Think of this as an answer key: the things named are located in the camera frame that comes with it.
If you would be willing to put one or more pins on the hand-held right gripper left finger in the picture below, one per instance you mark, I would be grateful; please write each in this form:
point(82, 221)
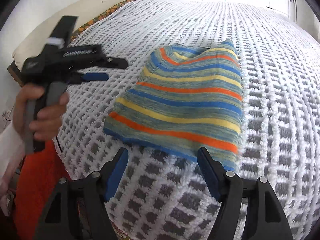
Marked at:
point(117, 175)

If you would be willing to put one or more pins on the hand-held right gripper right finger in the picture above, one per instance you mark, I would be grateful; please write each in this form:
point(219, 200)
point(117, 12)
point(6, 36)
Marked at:
point(210, 175)

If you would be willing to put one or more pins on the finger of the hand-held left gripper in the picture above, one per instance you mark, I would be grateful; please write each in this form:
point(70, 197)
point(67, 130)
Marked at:
point(96, 76)
point(115, 62)

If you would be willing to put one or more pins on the striped knit sweater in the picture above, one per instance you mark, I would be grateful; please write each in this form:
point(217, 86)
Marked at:
point(185, 100)

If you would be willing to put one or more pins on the person's left hand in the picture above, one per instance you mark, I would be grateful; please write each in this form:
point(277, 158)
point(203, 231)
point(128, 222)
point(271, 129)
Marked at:
point(47, 120)

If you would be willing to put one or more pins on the orange patterned bedsheet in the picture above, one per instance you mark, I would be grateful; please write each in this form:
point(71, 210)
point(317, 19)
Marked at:
point(105, 13)

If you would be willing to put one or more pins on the cream headboard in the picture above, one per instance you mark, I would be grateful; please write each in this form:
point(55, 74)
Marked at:
point(75, 7)

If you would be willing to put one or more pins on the white grey checked blanket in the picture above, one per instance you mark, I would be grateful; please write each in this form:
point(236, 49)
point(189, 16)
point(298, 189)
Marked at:
point(262, 130)

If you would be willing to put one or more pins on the red fleece garment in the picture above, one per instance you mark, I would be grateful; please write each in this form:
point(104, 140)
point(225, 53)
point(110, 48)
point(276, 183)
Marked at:
point(40, 180)

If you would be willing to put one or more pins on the wall socket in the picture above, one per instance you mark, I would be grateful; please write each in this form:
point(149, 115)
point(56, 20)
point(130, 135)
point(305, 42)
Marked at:
point(7, 114)

